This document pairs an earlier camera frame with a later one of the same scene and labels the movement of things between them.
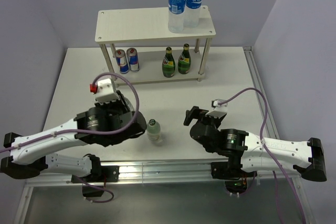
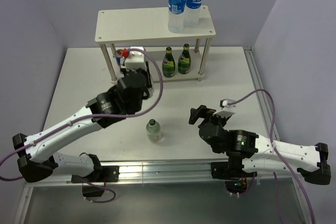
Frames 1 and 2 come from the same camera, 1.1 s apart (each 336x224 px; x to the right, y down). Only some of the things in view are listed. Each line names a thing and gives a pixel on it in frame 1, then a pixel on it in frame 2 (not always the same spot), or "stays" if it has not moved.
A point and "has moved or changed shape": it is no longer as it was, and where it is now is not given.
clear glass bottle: (129, 105) has moved or changed shape
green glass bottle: (168, 63) stays
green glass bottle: (184, 62) stays
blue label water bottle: (176, 7) stays
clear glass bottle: (153, 130) stays
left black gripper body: (113, 108) → (137, 106)
